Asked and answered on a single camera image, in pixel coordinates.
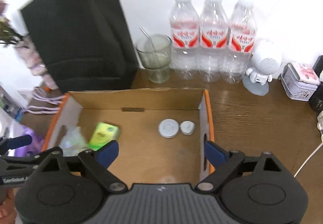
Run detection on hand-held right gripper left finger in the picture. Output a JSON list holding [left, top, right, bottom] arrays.
[[42, 139, 128, 194]]

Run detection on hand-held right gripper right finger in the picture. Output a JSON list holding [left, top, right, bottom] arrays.
[[195, 140, 288, 194]]

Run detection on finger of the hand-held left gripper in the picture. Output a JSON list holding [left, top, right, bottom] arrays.
[[0, 150, 49, 168], [0, 134, 33, 151]]

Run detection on green tissue pack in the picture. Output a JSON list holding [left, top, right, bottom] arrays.
[[88, 122, 120, 151]]

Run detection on orange-edged cardboard box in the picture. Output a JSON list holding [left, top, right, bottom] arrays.
[[42, 88, 215, 185]]

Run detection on person's left hand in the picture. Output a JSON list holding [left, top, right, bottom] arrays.
[[0, 186, 17, 224]]

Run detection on purple packet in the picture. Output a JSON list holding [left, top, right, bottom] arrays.
[[15, 125, 46, 157]]

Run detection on small white round gadget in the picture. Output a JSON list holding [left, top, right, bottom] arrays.
[[180, 121, 195, 136]]

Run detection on crumpled clear plastic wrapper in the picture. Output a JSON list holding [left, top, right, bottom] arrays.
[[59, 127, 89, 156]]

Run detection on white round disc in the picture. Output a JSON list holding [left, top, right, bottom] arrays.
[[158, 118, 180, 139]]

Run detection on pink patterned vase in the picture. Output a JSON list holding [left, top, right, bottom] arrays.
[[14, 35, 59, 91]]

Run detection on clear glass cup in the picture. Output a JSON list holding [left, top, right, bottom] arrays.
[[136, 34, 173, 84]]

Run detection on white robot figure speaker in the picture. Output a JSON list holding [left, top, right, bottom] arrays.
[[242, 39, 282, 96]]

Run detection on white power strip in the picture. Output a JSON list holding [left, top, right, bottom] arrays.
[[317, 110, 323, 139]]

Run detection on printed tin box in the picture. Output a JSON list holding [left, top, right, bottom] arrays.
[[281, 63, 320, 101]]

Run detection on black paper bag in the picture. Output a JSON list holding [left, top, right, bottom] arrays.
[[20, 0, 139, 93]]

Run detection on clear water bottle red label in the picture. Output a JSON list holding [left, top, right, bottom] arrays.
[[199, 0, 230, 83], [221, 0, 257, 84], [169, 0, 201, 81]]

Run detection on clear glass stirring straw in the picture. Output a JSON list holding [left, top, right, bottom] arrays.
[[139, 27, 157, 53]]

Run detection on black box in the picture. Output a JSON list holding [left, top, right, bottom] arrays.
[[309, 55, 323, 113]]

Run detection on lilac coiled cord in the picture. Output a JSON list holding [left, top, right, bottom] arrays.
[[26, 86, 69, 115]]

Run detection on white cable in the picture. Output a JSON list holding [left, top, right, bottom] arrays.
[[294, 142, 323, 178]]

